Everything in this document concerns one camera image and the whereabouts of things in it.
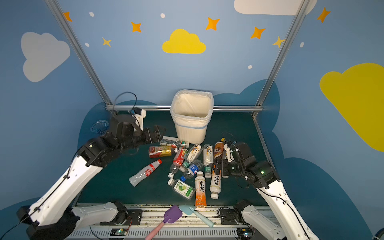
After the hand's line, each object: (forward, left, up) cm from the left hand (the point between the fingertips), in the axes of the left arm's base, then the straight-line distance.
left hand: (161, 132), depth 65 cm
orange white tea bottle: (-12, -27, -31) cm, 42 cm away
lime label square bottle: (-14, -9, -32) cm, 36 cm away
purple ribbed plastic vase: (+16, +42, -17) cm, 48 cm away
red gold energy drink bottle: (+8, +7, -30) cm, 32 cm away
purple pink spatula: (-26, -5, -36) cm, 44 cm away
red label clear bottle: (+2, -5, -31) cm, 32 cm away
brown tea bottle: (+9, -31, -31) cm, 45 cm away
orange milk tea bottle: (-16, -19, -32) cm, 40 cm away
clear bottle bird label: (+6, -14, -31) cm, 35 cm away
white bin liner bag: (+37, -13, -20) cm, 44 cm away
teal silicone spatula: (-24, -13, -35) cm, 44 cm away
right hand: (-9, -28, -13) cm, 32 cm away
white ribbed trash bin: (+16, -14, -23) cm, 31 cm away
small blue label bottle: (-4, -14, -31) cm, 34 cm away
